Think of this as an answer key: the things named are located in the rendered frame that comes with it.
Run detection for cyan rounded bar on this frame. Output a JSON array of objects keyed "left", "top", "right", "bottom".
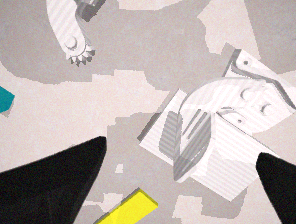
[{"left": 0, "top": 86, "right": 15, "bottom": 113}]

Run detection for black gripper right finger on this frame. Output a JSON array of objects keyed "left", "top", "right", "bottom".
[{"left": 255, "top": 152, "right": 296, "bottom": 224}]

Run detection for yellow flat bar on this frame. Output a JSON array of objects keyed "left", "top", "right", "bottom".
[{"left": 96, "top": 189, "right": 158, "bottom": 224}]

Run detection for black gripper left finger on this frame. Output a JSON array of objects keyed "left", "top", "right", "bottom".
[{"left": 0, "top": 136, "right": 107, "bottom": 224}]

